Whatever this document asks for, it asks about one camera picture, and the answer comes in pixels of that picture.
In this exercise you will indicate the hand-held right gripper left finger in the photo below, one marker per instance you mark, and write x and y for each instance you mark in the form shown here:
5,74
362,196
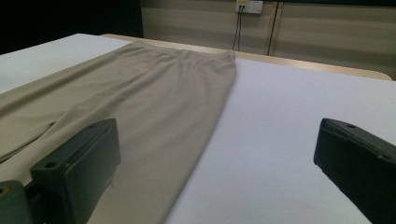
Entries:
77,168

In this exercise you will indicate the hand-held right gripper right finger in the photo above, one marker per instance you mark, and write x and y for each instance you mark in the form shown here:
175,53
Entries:
361,161

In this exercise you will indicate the beige pants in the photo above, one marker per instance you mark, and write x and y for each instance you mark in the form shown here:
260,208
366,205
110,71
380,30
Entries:
149,102

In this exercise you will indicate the white table mat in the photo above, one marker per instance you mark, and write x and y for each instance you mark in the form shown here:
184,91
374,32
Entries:
280,130

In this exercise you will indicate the light wooden table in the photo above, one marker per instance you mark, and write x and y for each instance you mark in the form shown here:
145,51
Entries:
280,61

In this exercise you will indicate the white wall socket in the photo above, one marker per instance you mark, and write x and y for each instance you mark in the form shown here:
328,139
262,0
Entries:
250,6

